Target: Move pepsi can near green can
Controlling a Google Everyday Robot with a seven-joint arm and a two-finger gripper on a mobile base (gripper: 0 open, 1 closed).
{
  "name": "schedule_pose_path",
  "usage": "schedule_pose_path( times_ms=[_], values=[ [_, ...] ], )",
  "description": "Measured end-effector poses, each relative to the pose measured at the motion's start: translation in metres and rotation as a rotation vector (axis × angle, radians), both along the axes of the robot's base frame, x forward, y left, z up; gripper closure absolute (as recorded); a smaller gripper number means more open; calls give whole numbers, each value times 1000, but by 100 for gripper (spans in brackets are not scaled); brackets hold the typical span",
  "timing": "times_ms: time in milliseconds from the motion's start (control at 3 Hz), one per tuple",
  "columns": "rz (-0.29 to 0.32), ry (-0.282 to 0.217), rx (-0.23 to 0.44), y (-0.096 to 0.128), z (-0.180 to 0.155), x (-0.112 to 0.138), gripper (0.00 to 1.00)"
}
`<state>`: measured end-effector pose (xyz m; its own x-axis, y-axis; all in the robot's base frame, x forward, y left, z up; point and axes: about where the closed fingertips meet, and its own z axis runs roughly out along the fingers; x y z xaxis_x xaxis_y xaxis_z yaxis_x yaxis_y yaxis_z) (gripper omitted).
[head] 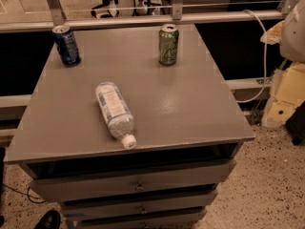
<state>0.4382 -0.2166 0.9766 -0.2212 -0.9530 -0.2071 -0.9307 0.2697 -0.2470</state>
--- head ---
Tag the blue pepsi can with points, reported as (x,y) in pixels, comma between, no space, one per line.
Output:
(66,44)

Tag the clear plastic water bottle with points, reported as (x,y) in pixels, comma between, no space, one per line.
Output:
(116,113)

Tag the grey drawer cabinet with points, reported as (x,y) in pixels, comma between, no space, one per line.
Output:
(187,125)

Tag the metal railing frame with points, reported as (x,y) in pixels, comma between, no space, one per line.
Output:
(43,15)

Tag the green soda can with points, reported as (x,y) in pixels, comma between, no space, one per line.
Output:
(168,44)

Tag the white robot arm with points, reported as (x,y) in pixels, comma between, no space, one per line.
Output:
(292,41)

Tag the black shoe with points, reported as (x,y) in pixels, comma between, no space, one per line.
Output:
(51,220)

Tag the black office chair base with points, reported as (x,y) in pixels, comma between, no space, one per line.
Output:
(105,10)

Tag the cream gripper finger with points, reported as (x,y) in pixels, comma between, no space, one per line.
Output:
(287,93)
(272,36)

